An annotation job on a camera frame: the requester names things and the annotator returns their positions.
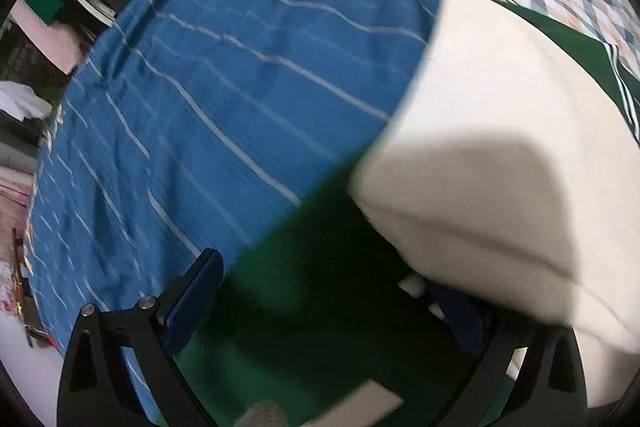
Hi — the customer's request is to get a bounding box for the green and cream varsity jacket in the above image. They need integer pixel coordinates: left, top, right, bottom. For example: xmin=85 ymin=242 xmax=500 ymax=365
xmin=154 ymin=0 xmax=640 ymax=427

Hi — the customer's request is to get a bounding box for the blue striped bed sheet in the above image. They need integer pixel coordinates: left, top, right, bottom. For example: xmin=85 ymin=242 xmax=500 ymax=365
xmin=28 ymin=0 xmax=439 ymax=426

